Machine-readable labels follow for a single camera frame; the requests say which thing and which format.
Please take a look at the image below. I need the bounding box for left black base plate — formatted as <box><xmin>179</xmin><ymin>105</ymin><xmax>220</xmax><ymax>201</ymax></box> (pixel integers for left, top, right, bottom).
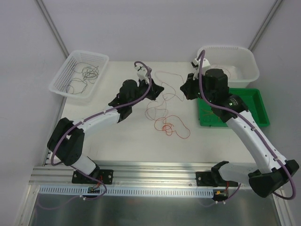
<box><xmin>71</xmin><ymin>169</ymin><xmax>114</xmax><ymax>185</ymax></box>

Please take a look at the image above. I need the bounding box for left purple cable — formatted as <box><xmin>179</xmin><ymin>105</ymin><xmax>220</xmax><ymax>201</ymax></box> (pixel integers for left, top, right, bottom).
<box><xmin>50</xmin><ymin>61</ymin><xmax>152</xmax><ymax>167</ymax></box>

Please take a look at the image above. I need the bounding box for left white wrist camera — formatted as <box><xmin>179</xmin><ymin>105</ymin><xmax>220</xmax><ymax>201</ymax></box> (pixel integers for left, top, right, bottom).
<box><xmin>135</xmin><ymin>66</ymin><xmax>152</xmax><ymax>83</ymax></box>

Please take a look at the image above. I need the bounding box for black wire in basket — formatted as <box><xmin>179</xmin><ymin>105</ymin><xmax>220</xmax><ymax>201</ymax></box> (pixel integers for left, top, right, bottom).
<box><xmin>74</xmin><ymin>62</ymin><xmax>101</xmax><ymax>82</ymax></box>

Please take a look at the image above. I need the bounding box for white slotted cable duct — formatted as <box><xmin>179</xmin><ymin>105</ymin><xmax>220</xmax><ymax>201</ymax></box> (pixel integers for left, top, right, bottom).
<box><xmin>39</xmin><ymin>186</ymin><xmax>214</xmax><ymax>198</ymax></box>

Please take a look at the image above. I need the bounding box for black wire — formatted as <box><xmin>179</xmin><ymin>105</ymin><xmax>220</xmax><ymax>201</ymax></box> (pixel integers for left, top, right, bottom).
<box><xmin>65</xmin><ymin>77</ymin><xmax>89</xmax><ymax>95</ymax></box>
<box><xmin>74</xmin><ymin>62</ymin><xmax>101</xmax><ymax>82</ymax></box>

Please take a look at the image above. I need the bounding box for red wire bundle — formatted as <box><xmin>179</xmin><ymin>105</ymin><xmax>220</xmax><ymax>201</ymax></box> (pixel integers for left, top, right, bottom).
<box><xmin>144</xmin><ymin>70</ymin><xmax>186</xmax><ymax>121</ymax></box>

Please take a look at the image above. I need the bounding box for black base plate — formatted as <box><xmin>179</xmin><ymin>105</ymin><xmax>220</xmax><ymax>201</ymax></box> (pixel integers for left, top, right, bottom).
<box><xmin>71</xmin><ymin>169</ymin><xmax>114</xmax><ymax>185</ymax></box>
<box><xmin>195</xmin><ymin>171</ymin><xmax>238</xmax><ymax>187</ymax></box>

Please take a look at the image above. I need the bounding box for white plastic tub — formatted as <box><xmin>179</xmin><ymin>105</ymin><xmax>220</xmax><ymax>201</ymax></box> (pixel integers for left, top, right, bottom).
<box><xmin>197</xmin><ymin>46</ymin><xmax>260</xmax><ymax>88</ymax></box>

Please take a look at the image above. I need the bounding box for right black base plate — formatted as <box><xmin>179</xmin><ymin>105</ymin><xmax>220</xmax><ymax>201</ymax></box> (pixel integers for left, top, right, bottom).
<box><xmin>195</xmin><ymin>171</ymin><xmax>238</xmax><ymax>187</ymax></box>

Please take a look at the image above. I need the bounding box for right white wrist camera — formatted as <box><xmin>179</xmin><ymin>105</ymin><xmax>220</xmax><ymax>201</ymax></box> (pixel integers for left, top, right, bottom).
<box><xmin>191</xmin><ymin>58</ymin><xmax>211</xmax><ymax>80</ymax></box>

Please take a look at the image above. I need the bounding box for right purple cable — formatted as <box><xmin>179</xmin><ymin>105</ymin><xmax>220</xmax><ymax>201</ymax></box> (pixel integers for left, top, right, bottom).
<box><xmin>197</xmin><ymin>49</ymin><xmax>297</xmax><ymax>200</ymax></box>

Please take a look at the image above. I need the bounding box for right aluminium frame post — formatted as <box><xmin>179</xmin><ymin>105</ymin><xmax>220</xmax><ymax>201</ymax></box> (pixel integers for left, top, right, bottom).
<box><xmin>248</xmin><ymin>0</ymin><xmax>284</xmax><ymax>51</ymax></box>

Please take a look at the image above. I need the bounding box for green plastic tray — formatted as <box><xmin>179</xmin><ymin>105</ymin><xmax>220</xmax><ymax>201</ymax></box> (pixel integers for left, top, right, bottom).
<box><xmin>198</xmin><ymin>88</ymin><xmax>270</xmax><ymax>127</ymax></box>

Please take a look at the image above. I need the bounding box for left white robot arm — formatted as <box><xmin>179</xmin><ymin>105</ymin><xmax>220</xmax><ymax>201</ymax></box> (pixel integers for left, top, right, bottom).
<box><xmin>47</xmin><ymin>80</ymin><xmax>164</xmax><ymax>183</ymax></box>

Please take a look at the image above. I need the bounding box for aluminium mounting rail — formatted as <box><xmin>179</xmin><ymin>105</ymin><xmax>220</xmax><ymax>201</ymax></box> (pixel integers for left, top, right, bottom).
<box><xmin>29</xmin><ymin>161</ymin><xmax>214</xmax><ymax>188</ymax></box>

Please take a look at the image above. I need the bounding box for white perforated plastic basket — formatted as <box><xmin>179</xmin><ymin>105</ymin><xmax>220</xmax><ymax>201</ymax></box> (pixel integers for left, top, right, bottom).
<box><xmin>48</xmin><ymin>50</ymin><xmax>109</xmax><ymax>101</ymax></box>

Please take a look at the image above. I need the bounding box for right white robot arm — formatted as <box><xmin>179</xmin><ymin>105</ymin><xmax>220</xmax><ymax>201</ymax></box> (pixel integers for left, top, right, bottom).
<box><xmin>180</xmin><ymin>69</ymin><xmax>299</xmax><ymax>200</ymax></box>

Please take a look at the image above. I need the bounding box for purple cable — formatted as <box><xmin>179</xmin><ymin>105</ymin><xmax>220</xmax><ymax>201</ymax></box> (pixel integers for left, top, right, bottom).
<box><xmin>50</xmin><ymin>61</ymin><xmax>152</xmax><ymax>167</ymax></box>
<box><xmin>197</xmin><ymin>49</ymin><xmax>297</xmax><ymax>200</ymax></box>

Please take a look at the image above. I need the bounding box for left aluminium frame post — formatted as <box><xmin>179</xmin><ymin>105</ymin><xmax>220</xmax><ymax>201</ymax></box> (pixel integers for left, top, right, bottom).
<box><xmin>34</xmin><ymin>0</ymin><xmax>69</xmax><ymax>58</ymax></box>

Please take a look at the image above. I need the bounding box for aluminium frame post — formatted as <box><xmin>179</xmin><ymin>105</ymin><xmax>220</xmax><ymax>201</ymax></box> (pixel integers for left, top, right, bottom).
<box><xmin>248</xmin><ymin>0</ymin><xmax>284</xmax><ymax>51</ymax></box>
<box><xmin>34</xmin><ymin>0</ymin><xmax>69</xmax><ymax>58</ymax></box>

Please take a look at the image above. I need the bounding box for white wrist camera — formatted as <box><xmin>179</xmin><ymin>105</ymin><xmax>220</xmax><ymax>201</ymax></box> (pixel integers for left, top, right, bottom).
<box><xmin>191</xmin><ymin>58</ymin><xmax>211</xmax><ymax>80</ymax></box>
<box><xmin>135</xmin><ymin>66</ymin><xmax>152</xmax><ymax>83</ymax></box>

